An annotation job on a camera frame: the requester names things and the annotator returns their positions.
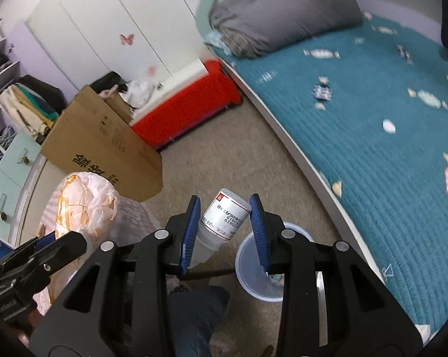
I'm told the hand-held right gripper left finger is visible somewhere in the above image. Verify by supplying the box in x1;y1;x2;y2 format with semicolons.
28;195;202;357

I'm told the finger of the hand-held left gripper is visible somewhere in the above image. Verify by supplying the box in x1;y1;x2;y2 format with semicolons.
0;231;57;274
0;231;88;300

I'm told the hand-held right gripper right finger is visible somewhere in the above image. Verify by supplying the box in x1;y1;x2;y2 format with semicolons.
249;193;423;357

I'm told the white plastic bottle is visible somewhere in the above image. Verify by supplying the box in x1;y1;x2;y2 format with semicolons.
190;189;253;268

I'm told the light blue plastic basin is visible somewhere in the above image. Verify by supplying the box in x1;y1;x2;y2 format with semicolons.
236;222;314;303

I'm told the mint drawer cabinet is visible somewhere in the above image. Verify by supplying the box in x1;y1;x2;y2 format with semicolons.
0;130;43;247

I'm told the person's jeans leg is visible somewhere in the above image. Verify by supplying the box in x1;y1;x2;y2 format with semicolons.
167;286;232;357

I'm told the bed with teal sheet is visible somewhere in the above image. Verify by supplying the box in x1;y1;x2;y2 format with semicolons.
194;0;448;346

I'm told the brown cardboard box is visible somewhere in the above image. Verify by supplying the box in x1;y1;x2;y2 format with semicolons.
41;85;163;202

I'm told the red bench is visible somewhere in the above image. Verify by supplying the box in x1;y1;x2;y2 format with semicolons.
131;59;243;151

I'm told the white plastic bag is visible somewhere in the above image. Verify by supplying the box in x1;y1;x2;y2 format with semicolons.
118;80;160;111

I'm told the teal quilted bedspread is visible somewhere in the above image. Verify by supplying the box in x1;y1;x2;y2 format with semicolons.
209;11;448;337

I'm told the black cloth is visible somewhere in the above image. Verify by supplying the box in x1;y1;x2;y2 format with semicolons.
17;74;68;116

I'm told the black bag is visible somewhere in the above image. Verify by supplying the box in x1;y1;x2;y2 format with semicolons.
90;71;126;94

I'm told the light blue pillow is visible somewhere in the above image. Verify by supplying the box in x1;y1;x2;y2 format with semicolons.
203;32;240;57

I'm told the grey pillow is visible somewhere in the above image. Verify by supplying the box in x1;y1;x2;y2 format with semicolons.
209;0;364;59

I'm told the white wardrobe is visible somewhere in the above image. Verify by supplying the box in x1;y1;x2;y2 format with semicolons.
25;0;210;94

